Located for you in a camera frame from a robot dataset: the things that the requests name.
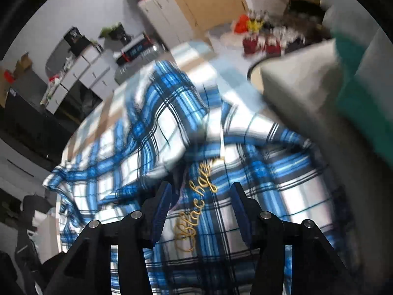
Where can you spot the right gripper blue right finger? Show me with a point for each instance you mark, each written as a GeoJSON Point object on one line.
{"type": "Point", "coordinates": [262, 230]}

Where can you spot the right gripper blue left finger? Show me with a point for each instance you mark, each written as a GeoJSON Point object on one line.
{"type": "Point", "coordinates": [140, 230]}

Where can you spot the blue white plaid shirt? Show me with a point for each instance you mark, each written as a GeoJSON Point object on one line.
{"type": "Point", "coordinates": [163, 125]}

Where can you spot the folded white and green clothes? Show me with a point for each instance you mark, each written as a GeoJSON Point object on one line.
{"type": "Point", "coordinates": [365, 53]}

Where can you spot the plaid brown blue bedsheet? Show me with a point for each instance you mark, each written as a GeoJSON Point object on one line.
{"type": "Point", "coordinates": [202, 65]}

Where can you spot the white drawer desk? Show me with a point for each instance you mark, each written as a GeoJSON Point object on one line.
{"type": "Point", "coordinates": [93, 69]}

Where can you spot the silver flat suitcase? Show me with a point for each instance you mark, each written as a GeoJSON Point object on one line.
{"type": "Point", "coordinates": [127, 70]}

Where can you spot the black red shoe box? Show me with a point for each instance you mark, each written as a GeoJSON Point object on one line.
{"type": "Point", "coordinates": [133, 49]}

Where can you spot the grey oval mirror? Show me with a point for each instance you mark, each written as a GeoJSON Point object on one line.
{"type": "Point", "coordinates": [60, 60]}

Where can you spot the shoes on floor pile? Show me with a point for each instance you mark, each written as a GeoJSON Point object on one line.
{"type": "Point", "coordinates": [257, 33]}

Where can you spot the black hat box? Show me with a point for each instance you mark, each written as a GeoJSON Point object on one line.
{"type": "Point", "coordinates": [76, 41]}

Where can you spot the dark flower bouquet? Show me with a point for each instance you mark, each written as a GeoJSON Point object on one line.
{"type": "Point", "coordinates": [116, 32]}

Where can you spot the open cardboard box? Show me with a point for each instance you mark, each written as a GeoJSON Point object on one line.
{"type": "Point", "coordinates": [23, 64]}

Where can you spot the wooden shoe rack with shoes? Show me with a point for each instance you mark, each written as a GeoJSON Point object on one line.
{"type": "Point", "coordinates": [305, 15]}

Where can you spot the white upright suitcase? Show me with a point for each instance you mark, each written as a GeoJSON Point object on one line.
{"type": "Point", "coordinates": [168, 21]}

